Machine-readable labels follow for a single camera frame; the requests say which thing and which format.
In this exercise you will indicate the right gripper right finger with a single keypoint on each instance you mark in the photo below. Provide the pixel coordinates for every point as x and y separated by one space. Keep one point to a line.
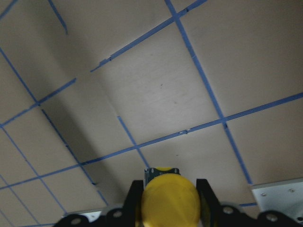
214 213

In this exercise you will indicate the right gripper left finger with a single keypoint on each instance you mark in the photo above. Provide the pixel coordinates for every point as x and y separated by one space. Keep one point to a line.
128 214

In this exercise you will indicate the yellow push button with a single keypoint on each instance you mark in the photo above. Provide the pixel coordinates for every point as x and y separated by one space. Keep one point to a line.
169 199

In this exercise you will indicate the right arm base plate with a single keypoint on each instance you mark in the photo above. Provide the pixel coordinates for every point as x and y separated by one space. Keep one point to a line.
283 196

